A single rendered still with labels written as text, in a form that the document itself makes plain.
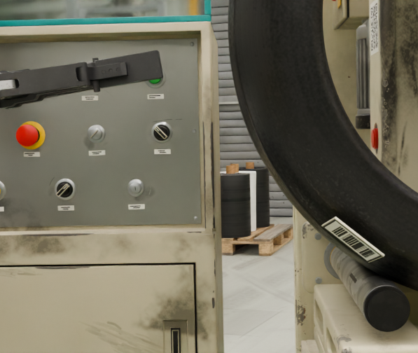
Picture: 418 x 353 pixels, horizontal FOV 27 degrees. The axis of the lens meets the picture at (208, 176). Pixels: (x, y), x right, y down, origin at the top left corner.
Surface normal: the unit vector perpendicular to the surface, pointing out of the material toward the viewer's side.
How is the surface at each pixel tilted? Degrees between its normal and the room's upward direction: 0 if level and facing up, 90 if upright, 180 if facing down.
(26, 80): 88
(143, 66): 90
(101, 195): 90
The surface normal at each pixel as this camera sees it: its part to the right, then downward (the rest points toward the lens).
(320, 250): -0.04, 0.05
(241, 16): -0.76, 0.02
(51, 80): 0.19, 0.01
